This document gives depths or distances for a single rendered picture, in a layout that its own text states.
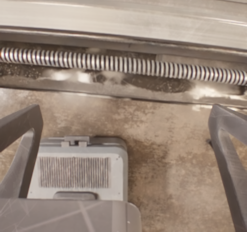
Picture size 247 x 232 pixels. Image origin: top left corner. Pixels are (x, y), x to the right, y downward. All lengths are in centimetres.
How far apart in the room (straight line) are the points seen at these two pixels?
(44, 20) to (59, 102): 89
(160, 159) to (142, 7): 106
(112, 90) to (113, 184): 48
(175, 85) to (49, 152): 67
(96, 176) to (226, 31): 87
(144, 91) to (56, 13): 53
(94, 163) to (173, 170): 54
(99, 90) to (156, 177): 74
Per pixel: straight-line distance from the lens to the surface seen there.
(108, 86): 93
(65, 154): 115
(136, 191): 148
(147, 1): 53
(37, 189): 125
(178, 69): 62
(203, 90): 99
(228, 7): 58
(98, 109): 134
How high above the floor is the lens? 133
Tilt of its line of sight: 84 degrees down
